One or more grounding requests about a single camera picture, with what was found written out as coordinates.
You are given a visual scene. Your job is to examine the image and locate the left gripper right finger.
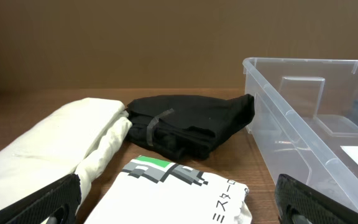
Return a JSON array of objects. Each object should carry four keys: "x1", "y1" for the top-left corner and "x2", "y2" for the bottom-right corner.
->
[{"x1": 275, "y1": 174, "x2": 358, "y2": 224}]

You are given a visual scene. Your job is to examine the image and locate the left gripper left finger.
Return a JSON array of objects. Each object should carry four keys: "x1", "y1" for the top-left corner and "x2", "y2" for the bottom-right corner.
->
[{"x1": 0, "y1": 174, "x2": 81, "y2": 224}]

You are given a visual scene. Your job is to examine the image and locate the black garment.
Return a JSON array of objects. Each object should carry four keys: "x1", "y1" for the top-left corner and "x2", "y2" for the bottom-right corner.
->
[{"x1": 127, "y1": 94, "x2": 255, "y2": 161}]

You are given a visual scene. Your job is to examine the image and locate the clear plastic storage container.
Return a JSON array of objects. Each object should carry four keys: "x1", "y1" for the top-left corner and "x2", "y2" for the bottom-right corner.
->
[{"x1": 242, "y1": 57, "x2": 358, "y2": 212}]

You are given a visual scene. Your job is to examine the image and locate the folded cream white cloth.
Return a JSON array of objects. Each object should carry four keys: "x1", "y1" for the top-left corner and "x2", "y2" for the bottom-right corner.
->
[{"x1": 0, "y1": 98, "x2": 132, "y2": 210}]

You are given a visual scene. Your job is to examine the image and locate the white printed t-shirt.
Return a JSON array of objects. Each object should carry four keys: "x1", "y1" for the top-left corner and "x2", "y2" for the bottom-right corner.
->
[{"x1": 86, "y1": 156, "x2": 252, "y2": 224}]

